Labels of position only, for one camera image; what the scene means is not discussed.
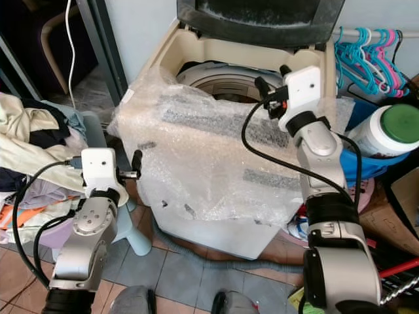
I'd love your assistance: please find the brown cardboard box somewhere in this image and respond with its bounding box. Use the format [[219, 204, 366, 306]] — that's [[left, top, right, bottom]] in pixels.
[[359, 162, 419, 257]]

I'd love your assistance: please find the white jar with green lid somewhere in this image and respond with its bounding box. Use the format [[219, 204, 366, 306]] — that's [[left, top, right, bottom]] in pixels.
[[346, 103, 419, 159]]

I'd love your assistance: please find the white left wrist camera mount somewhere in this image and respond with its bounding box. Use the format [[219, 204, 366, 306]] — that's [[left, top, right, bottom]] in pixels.
[[81, 148, 129, 198]]

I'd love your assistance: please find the grey robot leg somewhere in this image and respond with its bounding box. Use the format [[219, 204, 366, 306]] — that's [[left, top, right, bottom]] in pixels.
[[209, 290, 257, 314], [107, 285, 150, 314]]

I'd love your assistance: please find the red stick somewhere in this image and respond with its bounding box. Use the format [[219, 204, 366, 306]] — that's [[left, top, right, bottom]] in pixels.
[[376, 258, 419, 279]]

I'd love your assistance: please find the grey right robot leg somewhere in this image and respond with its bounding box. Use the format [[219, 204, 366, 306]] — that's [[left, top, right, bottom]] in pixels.
[[209, 290, 257, 314]]

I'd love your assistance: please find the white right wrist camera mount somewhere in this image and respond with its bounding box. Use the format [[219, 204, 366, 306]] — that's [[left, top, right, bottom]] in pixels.
[[276, 65, 322, 133]]

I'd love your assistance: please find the pale blue plastic stool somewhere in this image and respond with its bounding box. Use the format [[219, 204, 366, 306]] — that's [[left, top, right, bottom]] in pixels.
[[122, 201, 153, 256]]

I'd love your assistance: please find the grey corrugated drain hose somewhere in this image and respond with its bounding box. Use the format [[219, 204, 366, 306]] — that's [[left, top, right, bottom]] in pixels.
[[149, 216, 305, 275]]

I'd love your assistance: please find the thin white cable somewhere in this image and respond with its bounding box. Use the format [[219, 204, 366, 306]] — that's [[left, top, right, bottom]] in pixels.
[[64, 0, 77, 89]]

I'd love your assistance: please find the lavender plastic laundry basket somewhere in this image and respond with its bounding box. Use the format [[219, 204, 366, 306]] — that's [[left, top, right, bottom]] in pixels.
[[0, 195, 87, 251]]

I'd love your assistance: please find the clear bubble wrap sheet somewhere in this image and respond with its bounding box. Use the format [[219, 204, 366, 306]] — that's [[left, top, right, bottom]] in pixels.
[[109, 65, 357, 224]]

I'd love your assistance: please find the pile of mixed clothes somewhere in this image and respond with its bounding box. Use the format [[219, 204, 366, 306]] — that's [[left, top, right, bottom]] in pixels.
[[0, 92, 87, 230]]

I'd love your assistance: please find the pink plastic clothes hanger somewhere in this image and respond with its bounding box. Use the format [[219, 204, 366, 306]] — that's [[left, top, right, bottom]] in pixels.
[[381, 29, 410, 99]]

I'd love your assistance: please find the yellow-green plastic basket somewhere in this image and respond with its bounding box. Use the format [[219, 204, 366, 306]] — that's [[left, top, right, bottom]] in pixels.
[[287, 285, 308, 314]]

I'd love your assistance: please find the white plastic clothes hanger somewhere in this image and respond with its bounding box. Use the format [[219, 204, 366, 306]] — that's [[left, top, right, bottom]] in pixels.
[[364, 27, 397, 92]]

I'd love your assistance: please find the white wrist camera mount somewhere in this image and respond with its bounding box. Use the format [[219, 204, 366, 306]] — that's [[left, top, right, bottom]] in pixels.
[[81, 148, 129, 198], [276, 65, 322, 133]]

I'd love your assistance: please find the grey metal clothes rail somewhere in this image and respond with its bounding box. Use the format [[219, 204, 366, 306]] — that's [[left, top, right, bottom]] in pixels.
[[334, 26, 419, 37]]

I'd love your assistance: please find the cream top-load washing machine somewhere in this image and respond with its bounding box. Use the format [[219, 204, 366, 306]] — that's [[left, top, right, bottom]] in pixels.
[[111, 18, 357, 261]]

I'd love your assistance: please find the grey metal door frame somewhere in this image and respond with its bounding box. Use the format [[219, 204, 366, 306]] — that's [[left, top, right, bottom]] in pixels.
[[75, 0, 120, 115]]

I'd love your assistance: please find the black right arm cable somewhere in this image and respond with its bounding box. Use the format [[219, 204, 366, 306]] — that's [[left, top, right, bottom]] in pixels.
[[240, 98, 365, 217]]

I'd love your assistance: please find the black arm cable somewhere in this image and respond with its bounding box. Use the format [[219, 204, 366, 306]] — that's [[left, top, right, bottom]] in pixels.
[[240, 98, 365, 217], [12, 157, 84, 290]]

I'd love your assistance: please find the white and blue slipper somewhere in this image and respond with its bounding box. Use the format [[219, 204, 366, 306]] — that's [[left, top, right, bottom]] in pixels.
[[289, 216, 310, 240]]

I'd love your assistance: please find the blue plastic clothes hanger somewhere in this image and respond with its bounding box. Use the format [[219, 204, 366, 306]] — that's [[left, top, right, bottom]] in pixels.
[[334, 27, 382, 96]]

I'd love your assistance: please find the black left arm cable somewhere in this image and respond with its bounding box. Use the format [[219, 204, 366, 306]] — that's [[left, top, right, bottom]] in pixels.
[[12, 157, 84, 290]]

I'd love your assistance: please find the dark washing machine lid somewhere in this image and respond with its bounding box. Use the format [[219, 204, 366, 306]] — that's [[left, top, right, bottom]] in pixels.
[[175, 0, 346, 50]]

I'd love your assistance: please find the grey left robot leg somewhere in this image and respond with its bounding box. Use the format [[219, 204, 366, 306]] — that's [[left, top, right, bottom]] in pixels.
[[107, 285, 150, 314]]

